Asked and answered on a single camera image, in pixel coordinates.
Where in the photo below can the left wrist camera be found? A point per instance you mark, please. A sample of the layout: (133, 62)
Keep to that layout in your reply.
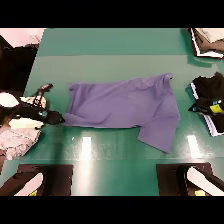
(45, 87)

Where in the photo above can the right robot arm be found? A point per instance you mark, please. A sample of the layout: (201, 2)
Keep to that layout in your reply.
(203, 178)

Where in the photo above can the pale pink garment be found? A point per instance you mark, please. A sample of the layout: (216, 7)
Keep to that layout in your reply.
(16, 141)

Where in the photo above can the purple T-shirt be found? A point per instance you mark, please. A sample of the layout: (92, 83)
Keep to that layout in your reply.
(123, 103)

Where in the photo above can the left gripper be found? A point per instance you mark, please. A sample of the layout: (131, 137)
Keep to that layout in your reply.
(53, 117)

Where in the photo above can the beige garment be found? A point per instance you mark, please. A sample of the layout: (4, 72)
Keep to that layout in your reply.
(213, 33)

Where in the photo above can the brown garment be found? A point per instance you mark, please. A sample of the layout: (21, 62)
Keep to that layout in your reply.
(208, 45)

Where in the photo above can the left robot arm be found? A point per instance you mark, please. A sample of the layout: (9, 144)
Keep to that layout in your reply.
(23, 111)

